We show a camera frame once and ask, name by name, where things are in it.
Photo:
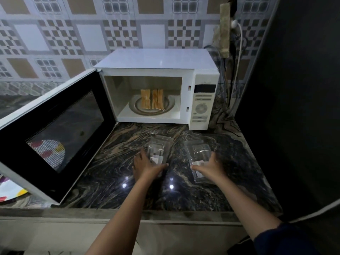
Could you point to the person's left hand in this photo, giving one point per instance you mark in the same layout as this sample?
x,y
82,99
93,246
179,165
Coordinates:
x,y
144,168

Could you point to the person's right hand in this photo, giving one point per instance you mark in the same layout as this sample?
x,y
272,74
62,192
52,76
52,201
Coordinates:
x,y
212,171

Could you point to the person's left thumb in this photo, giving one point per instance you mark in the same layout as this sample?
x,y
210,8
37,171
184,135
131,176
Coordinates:
x,y
161,167

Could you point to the person's right thumb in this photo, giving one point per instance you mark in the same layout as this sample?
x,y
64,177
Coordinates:
x,y
198,167

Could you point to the clear plastic container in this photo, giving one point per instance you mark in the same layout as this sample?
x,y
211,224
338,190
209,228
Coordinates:
x,y
198,151
159,146

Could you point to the person's right forearm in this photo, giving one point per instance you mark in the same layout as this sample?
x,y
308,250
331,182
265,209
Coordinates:
x,y
244,204

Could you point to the person's left forearm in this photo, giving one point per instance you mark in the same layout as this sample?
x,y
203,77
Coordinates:
x,y
124,217

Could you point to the glass microwave turntable plate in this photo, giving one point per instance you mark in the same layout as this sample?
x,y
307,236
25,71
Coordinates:
x,y
170,103

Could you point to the toasted bread slice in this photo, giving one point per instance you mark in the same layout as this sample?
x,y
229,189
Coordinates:
x,y
145,99
158,99

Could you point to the microwave oven door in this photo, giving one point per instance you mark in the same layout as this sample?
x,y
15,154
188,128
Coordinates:
x,y
66,130

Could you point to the white microwave oven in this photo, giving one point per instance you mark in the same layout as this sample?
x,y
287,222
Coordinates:
x,y
159,59

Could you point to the dark blue sleeve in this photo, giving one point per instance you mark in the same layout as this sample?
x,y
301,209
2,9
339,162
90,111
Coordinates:
x,y
281,241

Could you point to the black refrigerator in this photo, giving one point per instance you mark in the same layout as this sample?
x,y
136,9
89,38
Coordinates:
x,y
292,103

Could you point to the hanging scrub sponge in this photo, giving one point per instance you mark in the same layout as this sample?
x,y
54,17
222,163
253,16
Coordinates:
x,y
225,29

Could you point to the polka dot plate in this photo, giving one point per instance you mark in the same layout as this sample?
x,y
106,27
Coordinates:
x,y
9,189

